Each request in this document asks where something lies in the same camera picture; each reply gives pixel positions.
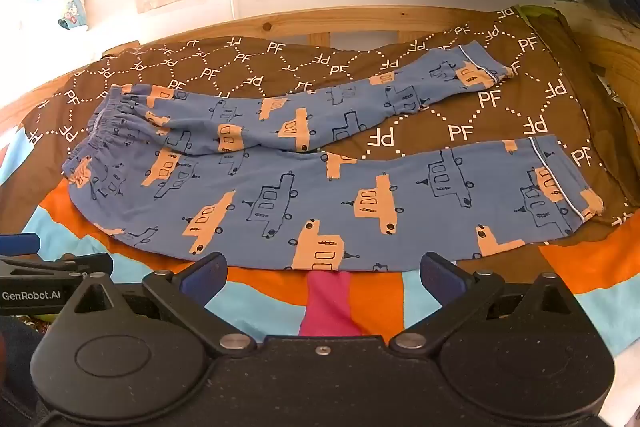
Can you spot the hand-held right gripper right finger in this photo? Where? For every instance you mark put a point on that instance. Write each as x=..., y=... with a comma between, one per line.
x=440, y=279

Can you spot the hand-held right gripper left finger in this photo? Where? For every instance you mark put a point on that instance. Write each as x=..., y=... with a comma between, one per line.
x=206, y=278

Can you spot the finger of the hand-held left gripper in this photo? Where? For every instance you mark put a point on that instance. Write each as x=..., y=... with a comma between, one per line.
x=20, y=243
x=92, y=263

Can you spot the blue printed pants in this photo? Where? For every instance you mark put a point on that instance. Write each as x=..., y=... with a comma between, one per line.
x=300, y=207

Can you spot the brown patterned blanket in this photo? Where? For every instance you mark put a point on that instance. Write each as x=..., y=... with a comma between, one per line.
x=240, y=72

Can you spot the green cloth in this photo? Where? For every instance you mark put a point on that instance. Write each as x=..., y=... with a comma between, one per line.
x=537, y=12

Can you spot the wooden bed frame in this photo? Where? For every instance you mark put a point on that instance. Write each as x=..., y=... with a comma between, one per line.
x=310, y=19

